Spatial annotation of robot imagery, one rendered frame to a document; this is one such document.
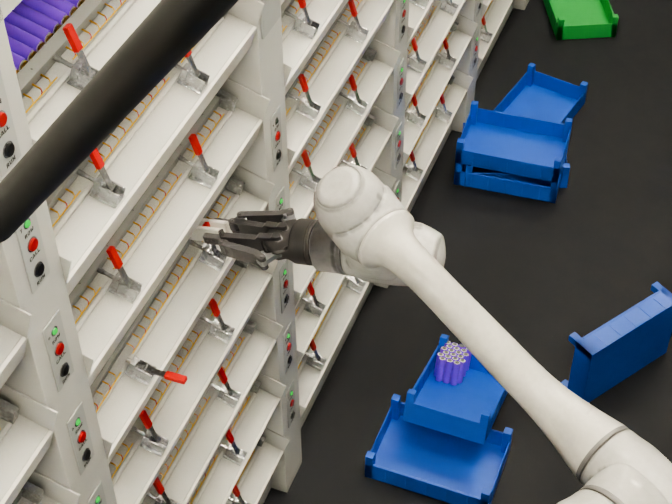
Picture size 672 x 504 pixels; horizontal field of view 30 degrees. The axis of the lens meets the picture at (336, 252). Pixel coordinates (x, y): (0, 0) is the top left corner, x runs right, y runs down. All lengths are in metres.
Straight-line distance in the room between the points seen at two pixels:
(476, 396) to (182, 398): 1.09
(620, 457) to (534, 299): 1.70
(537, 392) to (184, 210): 0.62
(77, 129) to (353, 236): 1.17
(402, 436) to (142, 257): 1.31
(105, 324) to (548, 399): 0.64
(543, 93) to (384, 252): 2.33
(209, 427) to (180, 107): 0.76
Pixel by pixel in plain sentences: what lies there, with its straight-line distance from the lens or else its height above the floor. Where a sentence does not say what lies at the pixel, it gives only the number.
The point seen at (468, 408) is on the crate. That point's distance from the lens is 3.07.
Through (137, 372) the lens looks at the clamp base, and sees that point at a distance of 2.00.
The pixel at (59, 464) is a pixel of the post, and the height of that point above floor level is 1.04.
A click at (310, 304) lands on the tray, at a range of 2.83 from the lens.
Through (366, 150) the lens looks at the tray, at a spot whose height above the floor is 0.56.
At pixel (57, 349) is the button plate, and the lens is 1.66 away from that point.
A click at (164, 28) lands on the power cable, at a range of 0.57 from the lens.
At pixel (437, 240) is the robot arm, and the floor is 1.13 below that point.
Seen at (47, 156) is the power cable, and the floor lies 2.06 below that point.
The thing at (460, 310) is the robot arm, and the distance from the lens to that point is 1.77.
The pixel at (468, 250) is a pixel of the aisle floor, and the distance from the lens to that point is 3.51.
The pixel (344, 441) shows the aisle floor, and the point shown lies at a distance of 3.07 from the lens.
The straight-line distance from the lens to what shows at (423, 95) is 3.42.
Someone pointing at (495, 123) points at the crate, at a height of 0.09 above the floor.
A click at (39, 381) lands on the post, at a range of 1.66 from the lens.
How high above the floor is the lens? 2.48
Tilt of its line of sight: 45 degrees down
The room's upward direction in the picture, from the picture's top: 1 degrees counter-clockwise
